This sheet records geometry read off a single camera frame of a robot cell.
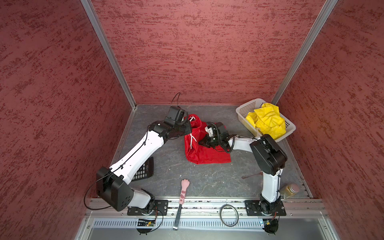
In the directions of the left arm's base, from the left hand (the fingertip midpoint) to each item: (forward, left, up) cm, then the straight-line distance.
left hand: (190, 131), depth 79 cm
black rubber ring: (-37, -16, -21) cm, 46 cm away
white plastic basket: (+31, -39, -15) cm, 52 cm away
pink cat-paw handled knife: (-21, +2, -21) cm, 30 cm away
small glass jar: (-26, -50, -13) cm, 58 cm away
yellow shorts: (+16, -51, -10) cm, 54 cm away
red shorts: (-3, -5, -20) cm, 21 cm away
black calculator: (-14, +25, -20) cm, 35 cm away
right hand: (+1, -4, -17) cm, 18 cm away
